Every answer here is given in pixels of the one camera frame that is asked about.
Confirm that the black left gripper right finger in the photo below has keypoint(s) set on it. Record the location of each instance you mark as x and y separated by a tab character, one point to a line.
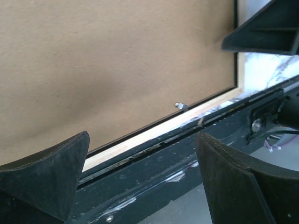
241	189

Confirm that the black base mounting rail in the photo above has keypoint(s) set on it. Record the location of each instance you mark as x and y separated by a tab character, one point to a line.
137	183

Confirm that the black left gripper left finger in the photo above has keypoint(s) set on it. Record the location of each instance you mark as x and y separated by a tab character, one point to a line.
40	188

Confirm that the brown cardboard backing sheet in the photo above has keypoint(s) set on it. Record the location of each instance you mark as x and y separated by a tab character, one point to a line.
29	93

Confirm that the rectangular picture frame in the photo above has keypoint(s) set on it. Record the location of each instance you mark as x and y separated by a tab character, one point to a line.
163	126

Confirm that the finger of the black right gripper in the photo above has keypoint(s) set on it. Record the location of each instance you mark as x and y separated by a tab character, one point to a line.
274	29

